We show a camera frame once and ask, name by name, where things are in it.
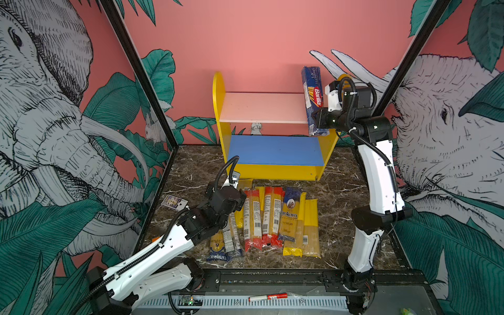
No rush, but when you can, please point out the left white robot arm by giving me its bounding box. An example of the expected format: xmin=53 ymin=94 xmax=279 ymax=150
xmin=70 ymin=185 xmax=246 ymax=314

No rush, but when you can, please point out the yellow pasta pack outer right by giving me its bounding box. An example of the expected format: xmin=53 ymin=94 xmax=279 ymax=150
xmin=303 ymin=199 xmax=321 ymax=259

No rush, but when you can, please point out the right black corner post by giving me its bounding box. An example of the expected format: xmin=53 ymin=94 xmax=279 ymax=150
xmin=372 ymin=0 xmax=450 ymax=116

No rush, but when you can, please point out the left black corner post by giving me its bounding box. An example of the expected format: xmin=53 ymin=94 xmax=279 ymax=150
xmin=98 ymin=0 xmax=179 ymax=150

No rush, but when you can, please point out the yellow pasta pack inner right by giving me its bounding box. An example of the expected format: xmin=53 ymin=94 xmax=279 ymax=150
xmin=283 ymin=192 xmax=307 ymax=257

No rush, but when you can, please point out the middle yellow pasta pack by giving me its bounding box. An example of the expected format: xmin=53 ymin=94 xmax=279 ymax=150
xmin=255 ymin=186 xmax=265 ymax=213

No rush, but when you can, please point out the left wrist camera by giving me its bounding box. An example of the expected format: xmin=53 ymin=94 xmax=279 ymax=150
xmin=228 ymin=171 xmax=240 ymax=188

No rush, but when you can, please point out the perforated metal rail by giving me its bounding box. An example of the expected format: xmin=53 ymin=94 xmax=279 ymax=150
xmin=139 ymin=295 xmax=348 ymax=311

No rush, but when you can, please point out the dark-blue-top Arbella spaghetti pack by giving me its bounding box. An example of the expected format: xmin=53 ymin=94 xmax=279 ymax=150
xmin=278 ymin=187 xmax=302 ymax=242

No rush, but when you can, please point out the red spaghetti pack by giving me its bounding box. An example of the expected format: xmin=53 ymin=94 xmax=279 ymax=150
xmin=243 ymin=190 xmax=263 ymax=252
xmin=262 ymin=186 xmax=284 ymax=249

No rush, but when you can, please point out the black front frame beam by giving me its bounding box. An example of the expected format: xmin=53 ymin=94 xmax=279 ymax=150
xmin=196 ymin=269 xmax=427 ymax=294

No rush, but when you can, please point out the clear blue-end spaghetti pack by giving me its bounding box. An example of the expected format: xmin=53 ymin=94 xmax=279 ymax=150
xmin=206 ymin=214 xmax=244 ymax=262

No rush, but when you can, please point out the small green circuit board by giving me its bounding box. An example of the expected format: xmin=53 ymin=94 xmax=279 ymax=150
xmin=179 ymin=295 xmax=203 ymax=307

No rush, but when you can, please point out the upper-left yellow pasta pack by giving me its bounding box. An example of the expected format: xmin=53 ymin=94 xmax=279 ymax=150
xmin=234 ymin=178 xmax=254 ymax=229

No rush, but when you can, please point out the blue Barilla spaghetti pack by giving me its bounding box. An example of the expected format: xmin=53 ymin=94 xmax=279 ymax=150
xmin=301 ymin=66 xmax=329 ymax=137

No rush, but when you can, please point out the red white marker pen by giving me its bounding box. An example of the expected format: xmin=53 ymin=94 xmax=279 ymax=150
xmin=248 ymin=293 xmax=288 ymax=303

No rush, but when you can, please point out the yellow shelf unit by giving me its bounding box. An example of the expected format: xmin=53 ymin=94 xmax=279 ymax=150
xmin=213 ymin=72 xmax=339 ymax=181

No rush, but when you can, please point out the black corner post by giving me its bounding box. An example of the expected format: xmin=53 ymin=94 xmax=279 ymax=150
xmin=372 ymin=0 xmax=450 ymax=116
xmin=98 ymin=0 xmax=179 ymax=150

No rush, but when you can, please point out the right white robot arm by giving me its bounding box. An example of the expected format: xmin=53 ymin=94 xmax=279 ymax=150
xmin=312 ymin=77 xmax=412 ymax=292

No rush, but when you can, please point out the small printed card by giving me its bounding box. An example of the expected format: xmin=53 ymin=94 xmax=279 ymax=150
xmin=161 ymin=195 xmax=188 ymax=211

